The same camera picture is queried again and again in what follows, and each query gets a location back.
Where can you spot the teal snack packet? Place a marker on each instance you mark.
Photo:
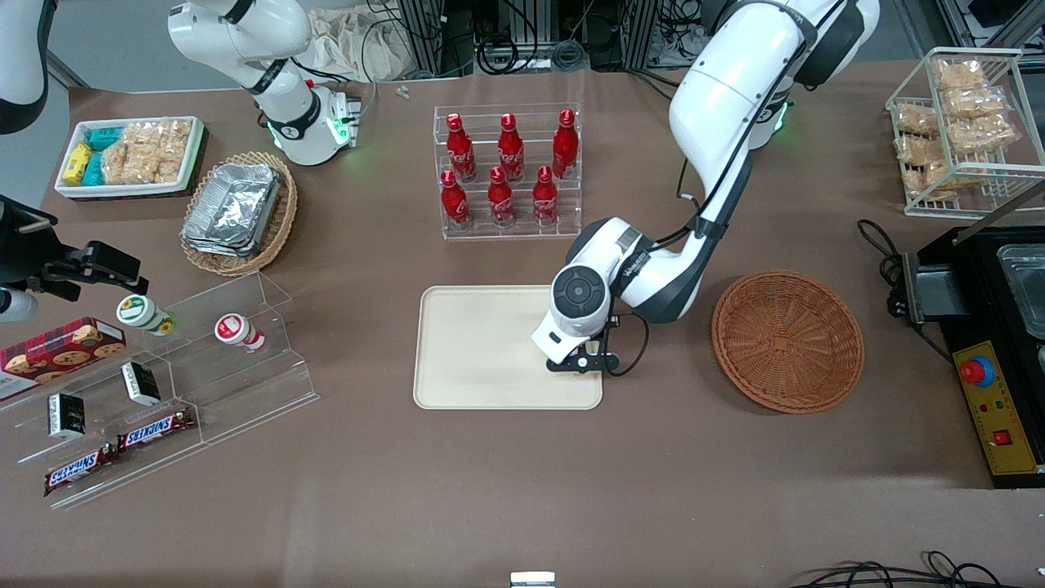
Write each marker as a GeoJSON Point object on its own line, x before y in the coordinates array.
{"type": "Point", "coordinates": [94, 170]}
{"type": "Point", "coordinates": [104, 139]}

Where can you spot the light wicker basket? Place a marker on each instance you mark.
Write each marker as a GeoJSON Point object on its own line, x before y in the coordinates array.
{"type": "Point", "coordinates": [282, 220]}

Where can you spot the red lid yogurt cup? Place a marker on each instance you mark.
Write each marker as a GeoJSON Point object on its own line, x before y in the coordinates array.
{"type": "Point", "coordinates": [233, 329]}

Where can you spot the clear acrylic stepped stand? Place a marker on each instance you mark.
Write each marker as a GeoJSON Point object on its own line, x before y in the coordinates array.
{"type": "Point", "coordinates": [245, 384]}

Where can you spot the red cola bottle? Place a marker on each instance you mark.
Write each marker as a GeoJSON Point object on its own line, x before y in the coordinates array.
{"type": "Point", "coordinates": [460, 149]}
{"type": "Point", "coordinates": [544, 198]}
{"type": "Point", "coordinates": [500, 198]}
{"type": "Point", "coordinates": [511, 149]}
{"type": "Point", "coordinates": [454, 200]}
{"type": "Point", "coordinates": [565, 144]}

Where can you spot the red tartan cookie box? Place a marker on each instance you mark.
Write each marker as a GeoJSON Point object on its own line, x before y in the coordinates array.
{"type": "Point", "coordinates": [57, 351]}

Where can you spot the red emergency stop button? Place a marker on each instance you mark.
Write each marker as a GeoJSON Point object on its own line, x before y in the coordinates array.
{"type": "Point", "coordinates": [976, 371]}

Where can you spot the brown wicker basket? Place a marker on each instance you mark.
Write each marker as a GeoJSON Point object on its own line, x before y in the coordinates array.
{"type": "Point", "coordinates": [788, 343]}

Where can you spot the white plastic tub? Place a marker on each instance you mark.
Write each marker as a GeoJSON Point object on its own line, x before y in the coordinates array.
{"type": "Point", "coordinates": [147, 191]}

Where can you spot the clear acrylic bottle stand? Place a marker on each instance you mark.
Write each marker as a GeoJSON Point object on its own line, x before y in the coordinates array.
{"type": "Point", "coordinates": [478, 230]}

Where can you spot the black cooking appliance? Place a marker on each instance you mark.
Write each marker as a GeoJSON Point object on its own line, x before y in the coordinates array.
{"type": "Point", "coordinates": [980, 286]}

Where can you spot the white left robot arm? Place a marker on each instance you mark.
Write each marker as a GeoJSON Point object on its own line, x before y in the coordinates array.
{"type": "Point", "coordinates": [718, 98]}

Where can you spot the cream plastic tray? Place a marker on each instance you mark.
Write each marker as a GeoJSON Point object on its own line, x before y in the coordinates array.
{"type": "Point", "coordinates": [482, 351]}

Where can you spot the white cloth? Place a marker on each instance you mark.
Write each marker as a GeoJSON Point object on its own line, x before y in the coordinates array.
{"type": "Point", "coordinates": [351, 49]}

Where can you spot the green sunflower yogurt cup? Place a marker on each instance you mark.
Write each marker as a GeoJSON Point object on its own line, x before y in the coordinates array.
{"type": "Point", "coordinates": [139, 312]}

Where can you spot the steel pan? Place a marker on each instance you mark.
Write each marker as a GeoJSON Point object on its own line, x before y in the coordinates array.
{"type": "Point", "coordinates": [1024, 286]}

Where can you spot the aluminium foil container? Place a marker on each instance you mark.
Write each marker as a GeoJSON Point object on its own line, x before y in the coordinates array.
{"type": "Point", "coordinates": [214, 247]}
{"type": "Point", "coordinates": [233, 204]}

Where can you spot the rice cracker snack packet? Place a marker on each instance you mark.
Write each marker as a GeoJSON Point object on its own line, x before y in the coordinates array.
{"type": "Point", "coordinates": [973, 102]}
{"type": "Point", "coordinates": [959, 73]}
{"type": "Point", "coordinates": [131, 155]}
{"type": "Point", "coordinates": [916, 119]}
{"type": "Point", "coordinates": [921, 149]}
{"type": "Point", "coordinates": [171, 147]}
{"type": "Point", "coordinates": [929, 181]}
{"type": "Point", "coordinates": [981, 133]}

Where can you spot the yellow snack packet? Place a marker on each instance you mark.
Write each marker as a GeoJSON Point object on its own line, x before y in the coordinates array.
{"type": "Point", "coordinates": [77, 163]}

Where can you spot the yellow control panel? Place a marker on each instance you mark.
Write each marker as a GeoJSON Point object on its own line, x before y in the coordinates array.
{"type": "Point", "coordinates": [1000, 408]}

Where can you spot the small black white box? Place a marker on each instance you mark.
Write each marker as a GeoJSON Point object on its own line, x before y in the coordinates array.
{"type": "Point", "coordinates": [140, 384]}
{"type": "Point", "coordinates": [67, 415]}

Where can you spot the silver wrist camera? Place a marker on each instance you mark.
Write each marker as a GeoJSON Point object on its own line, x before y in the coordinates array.
{"type": "Point", "coordinates": [16, 306]}

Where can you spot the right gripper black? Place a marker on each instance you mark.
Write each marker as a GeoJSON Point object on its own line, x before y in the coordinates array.
{"type": "Point", "coordinates": [23, 249]}

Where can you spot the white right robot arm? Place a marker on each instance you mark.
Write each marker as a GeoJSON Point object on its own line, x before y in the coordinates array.
{"type": "Point", "coordinates": [277, 73]}

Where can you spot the Snickers chocolate bar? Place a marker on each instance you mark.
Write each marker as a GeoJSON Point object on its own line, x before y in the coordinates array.
{"type": "Point", "coordinates": [77, 469]}
{"type": "Point", "coordinates": [155, 429]}

